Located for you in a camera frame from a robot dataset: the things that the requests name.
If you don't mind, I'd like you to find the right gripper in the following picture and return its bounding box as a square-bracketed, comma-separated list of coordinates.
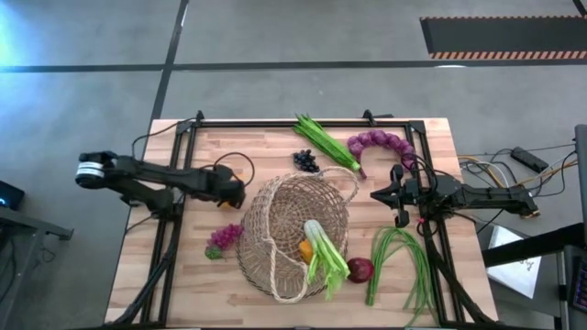
[370, 163, 421, 229]

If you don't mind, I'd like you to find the purple grape bunch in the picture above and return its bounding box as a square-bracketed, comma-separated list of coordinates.
[205, 223, 245, 261]

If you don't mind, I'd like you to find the woven straw basket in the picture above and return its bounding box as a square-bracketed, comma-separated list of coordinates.
[235, 165, 361, 305]

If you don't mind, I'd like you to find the green leafy vegetable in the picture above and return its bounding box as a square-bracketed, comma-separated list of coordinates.
[293, 114, 362, 173]

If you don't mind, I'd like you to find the white and green leek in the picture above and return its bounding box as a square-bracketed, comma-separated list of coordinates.
[304, 219, 351, 303]

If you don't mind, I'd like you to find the red onion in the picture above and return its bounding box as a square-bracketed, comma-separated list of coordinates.
[347, 257, 375, 284]

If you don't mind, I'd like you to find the black grape bunch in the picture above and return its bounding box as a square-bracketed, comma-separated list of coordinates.
[293, 148, 321, 174]

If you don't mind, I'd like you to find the green long beans bunch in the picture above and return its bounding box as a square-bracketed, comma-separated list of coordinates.
[365, 226, 437, 327]

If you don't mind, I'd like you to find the yellow bell pepper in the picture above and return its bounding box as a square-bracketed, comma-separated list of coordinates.
[297, 239, 316, 265]

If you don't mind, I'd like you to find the white box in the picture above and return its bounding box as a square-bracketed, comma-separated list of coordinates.
[485, 225, 542, 300]

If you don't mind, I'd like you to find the black power adapter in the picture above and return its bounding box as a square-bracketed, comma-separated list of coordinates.
[510, 146, 550, 174]

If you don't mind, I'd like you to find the black bar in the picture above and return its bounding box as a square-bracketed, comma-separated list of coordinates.
[481, 223, 587, 269]

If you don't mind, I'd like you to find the grey cabinet edge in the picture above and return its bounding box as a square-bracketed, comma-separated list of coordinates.
[574, 124, 587, 221]

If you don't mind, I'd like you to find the black hazard-striped floor mat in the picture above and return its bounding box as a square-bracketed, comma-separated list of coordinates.
[420, 16, 587, 61]

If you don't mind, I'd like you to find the grey metal stand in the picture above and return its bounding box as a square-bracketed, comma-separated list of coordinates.
[0, 205, 74, 322]

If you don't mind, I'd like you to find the black device with blue light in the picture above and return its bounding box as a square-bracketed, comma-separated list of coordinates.
[0, 180, 26, 211]

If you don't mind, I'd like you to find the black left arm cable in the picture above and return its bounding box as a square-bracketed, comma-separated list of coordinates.
[201, 151, 256, 187]

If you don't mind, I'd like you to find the thin black frame cable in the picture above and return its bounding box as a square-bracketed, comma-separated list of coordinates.
[131, 117, 198, 160]

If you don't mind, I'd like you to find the yellow cable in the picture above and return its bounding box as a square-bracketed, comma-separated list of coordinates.
[458, 158, 579, 184]

